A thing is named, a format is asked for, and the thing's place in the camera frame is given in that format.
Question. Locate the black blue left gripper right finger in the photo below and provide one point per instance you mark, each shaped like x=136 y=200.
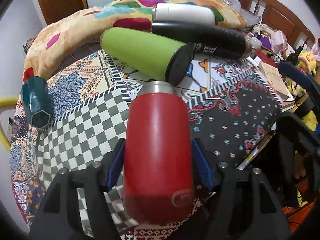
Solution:
x=244 y=205

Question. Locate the blue black finger of the right gripper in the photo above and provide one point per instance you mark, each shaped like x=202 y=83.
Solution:
x=305 y=80

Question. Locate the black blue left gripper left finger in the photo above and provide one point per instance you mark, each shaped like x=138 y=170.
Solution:
x=74 y=205

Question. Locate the red metal cup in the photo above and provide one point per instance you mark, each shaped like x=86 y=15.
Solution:
x=158 y=168

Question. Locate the dark teal hexagonal cup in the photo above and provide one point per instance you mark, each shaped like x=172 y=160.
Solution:
x=36 y=102

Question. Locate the yellow plush toy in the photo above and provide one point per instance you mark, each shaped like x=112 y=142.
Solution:
x=308 y=62

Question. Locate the brown cardboard notebook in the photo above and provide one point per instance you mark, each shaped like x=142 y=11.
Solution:
x=274 y=79

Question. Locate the wooden bed headboard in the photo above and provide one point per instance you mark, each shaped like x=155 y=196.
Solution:
x=279 y=17

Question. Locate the grey pillow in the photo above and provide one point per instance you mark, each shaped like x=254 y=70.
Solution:
x=249 y=18

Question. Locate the patchwork patterned tablecloth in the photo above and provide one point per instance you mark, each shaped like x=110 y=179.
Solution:
x=92 y=111

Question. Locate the black thermos bottle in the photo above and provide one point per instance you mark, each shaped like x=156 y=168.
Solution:
x=212 y=40

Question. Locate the yellow padded tube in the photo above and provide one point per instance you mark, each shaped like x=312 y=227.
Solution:
x=7 y=104

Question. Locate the green thermos bottle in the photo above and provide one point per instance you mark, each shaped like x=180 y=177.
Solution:
x=156 y=56

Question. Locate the white thermos bottle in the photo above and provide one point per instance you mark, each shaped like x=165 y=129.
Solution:
x=178 y=12

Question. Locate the colourful patterned blanket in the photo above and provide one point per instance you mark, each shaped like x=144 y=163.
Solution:
x=57 y=40

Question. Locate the pile of clothes by wall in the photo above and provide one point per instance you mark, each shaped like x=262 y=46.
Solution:
x=28 y=44

